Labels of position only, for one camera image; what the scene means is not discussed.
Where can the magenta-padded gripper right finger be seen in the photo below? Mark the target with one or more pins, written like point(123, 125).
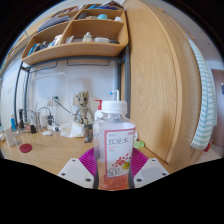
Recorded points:
point(151, 171)

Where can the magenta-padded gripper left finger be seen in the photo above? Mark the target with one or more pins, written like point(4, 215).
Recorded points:
point(75, 171)

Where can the clear drink bottle white cap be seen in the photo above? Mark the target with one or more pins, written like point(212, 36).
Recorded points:
point(115, 146)

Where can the green lid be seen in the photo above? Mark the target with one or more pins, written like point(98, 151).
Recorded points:
point(139, 144)

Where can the crumpled white paper bag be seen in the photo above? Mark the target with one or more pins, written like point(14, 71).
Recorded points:
point(72, 130)

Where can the small white oval object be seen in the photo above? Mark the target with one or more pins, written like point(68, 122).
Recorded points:
point(48, 133)

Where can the white power strip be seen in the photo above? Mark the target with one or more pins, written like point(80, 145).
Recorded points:
point(53, 128)

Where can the flat round red coaster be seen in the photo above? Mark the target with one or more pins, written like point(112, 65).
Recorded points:
point(25, 148)

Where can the black plug adapter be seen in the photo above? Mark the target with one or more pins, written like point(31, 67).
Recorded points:
point(50, 120)

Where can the black charger block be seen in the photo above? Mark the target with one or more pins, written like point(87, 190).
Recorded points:
point(33, 129)

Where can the tree creature figurine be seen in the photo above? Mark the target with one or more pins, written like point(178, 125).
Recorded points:
point(84, 110)

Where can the black upright device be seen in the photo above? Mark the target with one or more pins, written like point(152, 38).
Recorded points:
point(20, 119)

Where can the green striped hanging towel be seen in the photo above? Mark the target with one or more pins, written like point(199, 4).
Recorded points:
point(205, 110)

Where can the wooden wardrobe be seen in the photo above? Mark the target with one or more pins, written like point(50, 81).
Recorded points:
point(156, 83)

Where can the wooden shelf unit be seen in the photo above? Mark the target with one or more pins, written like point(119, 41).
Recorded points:
point(76, 49)

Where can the white wall socket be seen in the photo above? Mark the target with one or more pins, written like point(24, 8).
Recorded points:
point(76, 99)
point(48, 102)
point(57, 99)

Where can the grey metal frame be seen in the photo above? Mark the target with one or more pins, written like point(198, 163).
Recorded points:
point(127, 76)

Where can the long wooden wall shelf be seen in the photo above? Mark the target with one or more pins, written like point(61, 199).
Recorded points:
point(15, 50)

